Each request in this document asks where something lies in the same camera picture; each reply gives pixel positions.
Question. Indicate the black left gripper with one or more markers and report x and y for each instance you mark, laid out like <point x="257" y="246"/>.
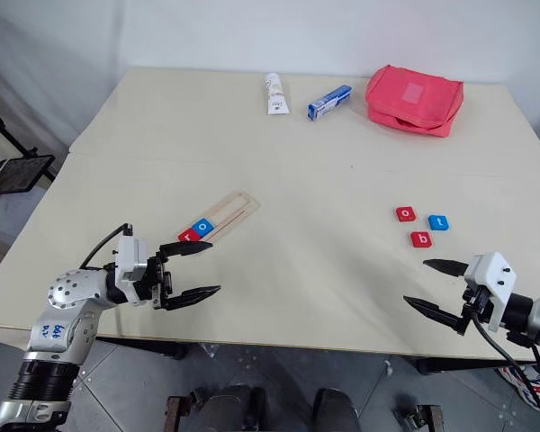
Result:
<point x="158" y="279"/>

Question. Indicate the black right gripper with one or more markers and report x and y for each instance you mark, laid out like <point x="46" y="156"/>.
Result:
<point x="476" y="302"/>

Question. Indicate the red letter tile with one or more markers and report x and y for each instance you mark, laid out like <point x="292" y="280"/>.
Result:
<point x="421" y="239"/>
<point x="406" y="214"/>
<point x="187" y="235"/>

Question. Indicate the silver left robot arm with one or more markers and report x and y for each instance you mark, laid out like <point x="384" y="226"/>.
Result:
<point x="58" y="333"/>

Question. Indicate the blue letter tile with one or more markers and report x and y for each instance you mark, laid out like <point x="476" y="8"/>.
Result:
<point x="439" y="222"/>
<point x="203" y="227"/>

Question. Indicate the wooden letter tray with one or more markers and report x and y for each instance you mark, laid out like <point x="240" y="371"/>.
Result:
<point x="237" y="205"/>

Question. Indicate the red white blue bag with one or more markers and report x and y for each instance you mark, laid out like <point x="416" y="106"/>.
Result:
<point x="513" y="377"/>

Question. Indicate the dark rounded shape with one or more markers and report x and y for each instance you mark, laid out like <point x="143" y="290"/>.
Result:
<point x="335" y="411"/>
<point x="234" y="409"/>

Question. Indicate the red fabric pouch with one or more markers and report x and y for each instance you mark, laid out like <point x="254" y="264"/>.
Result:
<point x="409" y="101"/>

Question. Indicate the white squeeze tube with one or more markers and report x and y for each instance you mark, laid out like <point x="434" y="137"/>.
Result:
<point x="276" y="96"/>

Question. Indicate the black flat stand plate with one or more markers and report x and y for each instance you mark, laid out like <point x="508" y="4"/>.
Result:
<point x="15" y="174"/>

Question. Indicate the blue and white carton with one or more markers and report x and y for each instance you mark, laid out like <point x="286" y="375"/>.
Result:
<point x="329" y="103"/>

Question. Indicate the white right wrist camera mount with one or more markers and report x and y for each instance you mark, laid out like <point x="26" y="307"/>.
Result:
<point x="495" y="274"/>

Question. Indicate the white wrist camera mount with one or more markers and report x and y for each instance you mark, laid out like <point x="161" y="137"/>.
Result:
<point x="495" y="274"/>
<point x="128" y="254"/>

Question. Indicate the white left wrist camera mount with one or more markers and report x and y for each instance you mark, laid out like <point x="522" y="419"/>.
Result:
<point x="128" y="254"/>

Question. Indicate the black table frame bar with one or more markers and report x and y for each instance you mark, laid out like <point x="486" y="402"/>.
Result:
<point x="148" y="347"/>
<point x="468" y="365"/>

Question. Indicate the rusty metal bracket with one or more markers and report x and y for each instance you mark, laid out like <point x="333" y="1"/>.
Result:
<point x="177" y="411"/>
<point x="425" y="418"/>

